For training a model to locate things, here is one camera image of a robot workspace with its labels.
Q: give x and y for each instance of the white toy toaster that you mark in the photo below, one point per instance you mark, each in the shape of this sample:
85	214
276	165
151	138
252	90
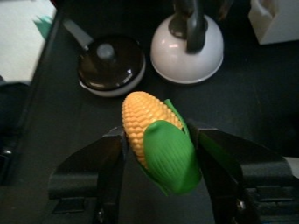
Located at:
280	26

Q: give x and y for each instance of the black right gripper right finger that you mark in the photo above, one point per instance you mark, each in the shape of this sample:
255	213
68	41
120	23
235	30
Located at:
238	163

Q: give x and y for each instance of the black pan lid with knob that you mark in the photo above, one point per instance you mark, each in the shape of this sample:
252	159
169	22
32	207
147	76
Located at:
116	73

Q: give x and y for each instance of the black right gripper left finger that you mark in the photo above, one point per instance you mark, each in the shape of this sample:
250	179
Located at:
111	163

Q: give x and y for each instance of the yellow toy corn cob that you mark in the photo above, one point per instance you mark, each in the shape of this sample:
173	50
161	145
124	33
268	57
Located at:
144	116

